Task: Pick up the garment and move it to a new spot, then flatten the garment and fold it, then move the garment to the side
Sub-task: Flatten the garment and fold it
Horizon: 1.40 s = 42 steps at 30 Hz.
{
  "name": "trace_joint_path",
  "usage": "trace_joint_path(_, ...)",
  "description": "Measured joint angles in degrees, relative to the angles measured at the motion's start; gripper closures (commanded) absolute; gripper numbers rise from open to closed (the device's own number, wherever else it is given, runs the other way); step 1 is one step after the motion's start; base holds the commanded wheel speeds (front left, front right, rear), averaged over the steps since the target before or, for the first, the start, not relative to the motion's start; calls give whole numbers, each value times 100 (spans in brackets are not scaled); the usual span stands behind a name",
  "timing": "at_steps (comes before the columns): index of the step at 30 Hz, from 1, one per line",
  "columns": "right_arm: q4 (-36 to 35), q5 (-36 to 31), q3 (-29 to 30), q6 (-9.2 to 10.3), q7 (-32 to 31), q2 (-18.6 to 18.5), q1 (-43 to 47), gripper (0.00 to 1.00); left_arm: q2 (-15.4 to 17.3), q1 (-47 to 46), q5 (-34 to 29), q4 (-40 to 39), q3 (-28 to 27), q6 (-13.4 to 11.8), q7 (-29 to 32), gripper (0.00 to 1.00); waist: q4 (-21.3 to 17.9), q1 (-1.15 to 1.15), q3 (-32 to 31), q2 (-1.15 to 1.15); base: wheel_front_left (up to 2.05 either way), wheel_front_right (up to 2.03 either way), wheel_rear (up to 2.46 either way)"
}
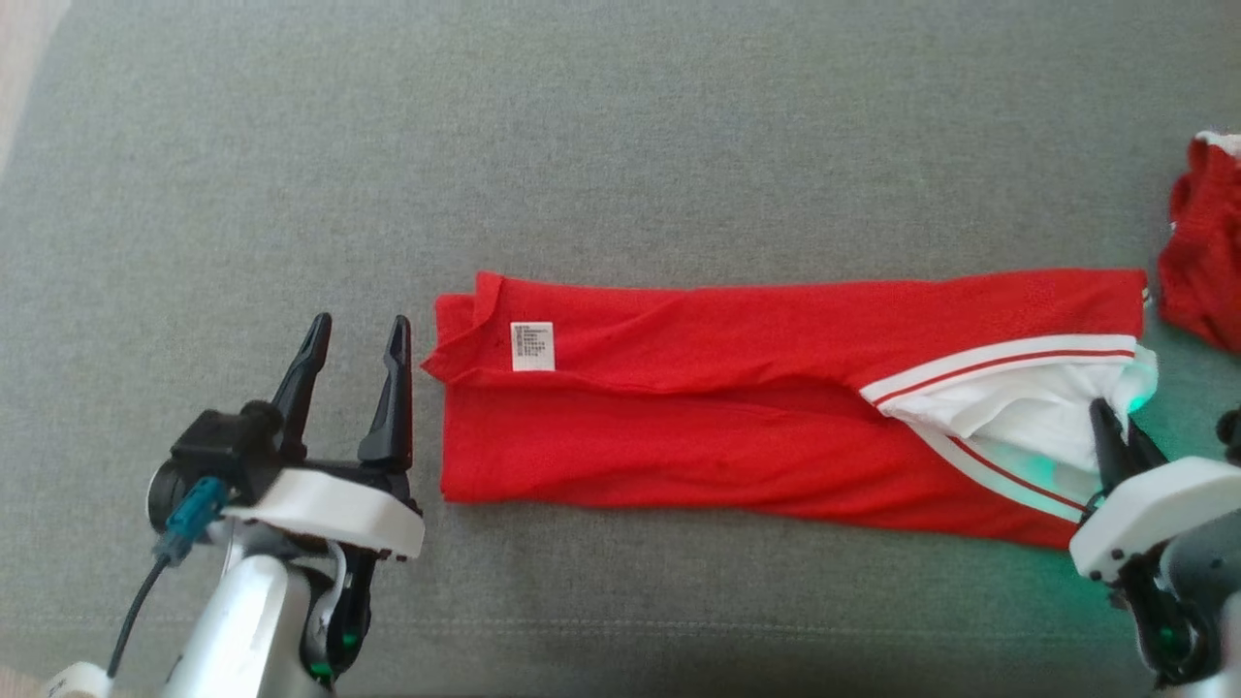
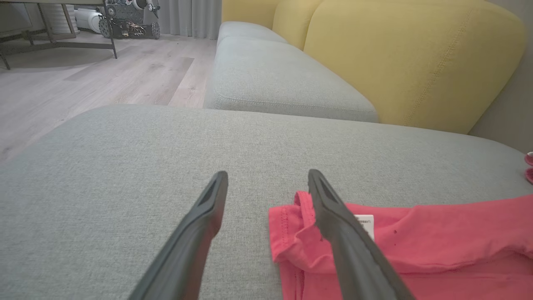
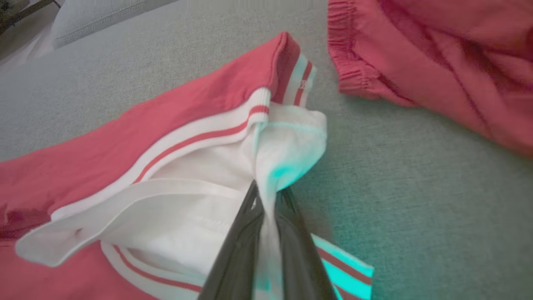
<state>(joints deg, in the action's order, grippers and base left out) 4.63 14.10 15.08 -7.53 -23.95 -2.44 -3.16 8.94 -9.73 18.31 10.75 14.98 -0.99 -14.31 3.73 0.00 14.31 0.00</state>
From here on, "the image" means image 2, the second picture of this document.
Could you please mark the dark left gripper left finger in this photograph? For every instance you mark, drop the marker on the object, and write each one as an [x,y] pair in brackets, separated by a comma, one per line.
[191,246]

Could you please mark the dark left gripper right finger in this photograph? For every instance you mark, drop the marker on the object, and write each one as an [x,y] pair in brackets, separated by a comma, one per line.
[354,258]

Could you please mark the red basketball jersey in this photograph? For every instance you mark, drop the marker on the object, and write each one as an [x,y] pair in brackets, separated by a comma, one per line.
[449,250]

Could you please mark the red basketball shorts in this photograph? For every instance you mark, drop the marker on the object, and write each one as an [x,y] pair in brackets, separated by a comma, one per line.
[529,175]

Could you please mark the black wheeled robot base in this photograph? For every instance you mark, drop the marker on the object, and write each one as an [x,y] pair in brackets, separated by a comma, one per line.
[125,27]

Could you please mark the large grey sofa seat cushion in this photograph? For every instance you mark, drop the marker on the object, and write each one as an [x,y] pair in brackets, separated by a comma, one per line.
[125,166]

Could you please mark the large yellow sofa back cushion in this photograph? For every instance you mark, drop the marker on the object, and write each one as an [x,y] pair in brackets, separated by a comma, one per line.
[408,62]

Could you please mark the grey curtain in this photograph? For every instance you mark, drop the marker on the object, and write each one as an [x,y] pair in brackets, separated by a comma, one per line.
[187,16]

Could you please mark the white appliance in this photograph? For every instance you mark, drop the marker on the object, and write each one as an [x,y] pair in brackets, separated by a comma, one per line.
[89,18]

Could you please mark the white ribbed bin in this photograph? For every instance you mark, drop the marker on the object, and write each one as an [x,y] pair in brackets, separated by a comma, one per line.
[58,18]

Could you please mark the metal frame table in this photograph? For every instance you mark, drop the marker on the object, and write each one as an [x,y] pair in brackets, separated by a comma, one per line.
[62,46]

